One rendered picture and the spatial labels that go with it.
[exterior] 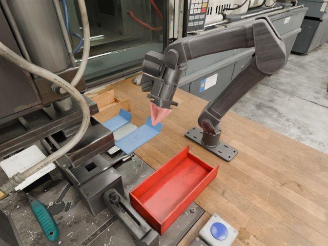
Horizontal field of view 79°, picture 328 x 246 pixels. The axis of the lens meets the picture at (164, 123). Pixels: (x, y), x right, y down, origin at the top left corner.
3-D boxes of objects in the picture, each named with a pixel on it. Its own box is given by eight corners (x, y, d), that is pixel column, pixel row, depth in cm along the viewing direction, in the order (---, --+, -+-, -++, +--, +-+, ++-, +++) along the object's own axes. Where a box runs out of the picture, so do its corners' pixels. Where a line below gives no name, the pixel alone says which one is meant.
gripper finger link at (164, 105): (137, 121, 66) (147, 94, 64) (151, 121, 72) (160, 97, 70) (152, 129, 62) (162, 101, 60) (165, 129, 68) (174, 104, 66)
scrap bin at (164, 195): (216, 176, 63) (219, 164, 60) (160, 236, 49) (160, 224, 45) (187, 156, 70) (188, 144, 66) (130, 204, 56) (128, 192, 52)
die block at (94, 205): (125, 193, 59) (121, 177, 54) (94, 217, 53) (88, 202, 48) (90, 157, 70) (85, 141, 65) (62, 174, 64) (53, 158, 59)
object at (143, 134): (163, 131, 68) (163, 123, 66) (127, 154, 59) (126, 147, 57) (148, 122, 72) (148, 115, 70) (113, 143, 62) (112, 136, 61)
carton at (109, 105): (130, 112, 92) (128, 98, 88) (80, 138, 78) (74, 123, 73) (114, 102, 99) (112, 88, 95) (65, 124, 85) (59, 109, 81)
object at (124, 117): (133, 119, 84) (132, 113, 82) (102, 138, 74) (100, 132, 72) (121, 113, 87) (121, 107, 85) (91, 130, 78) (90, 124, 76)
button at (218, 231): (230, 234, 48) (231, 230, 47) (220, 246, 46) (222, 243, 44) (215, 222, 50) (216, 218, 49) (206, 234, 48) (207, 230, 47)
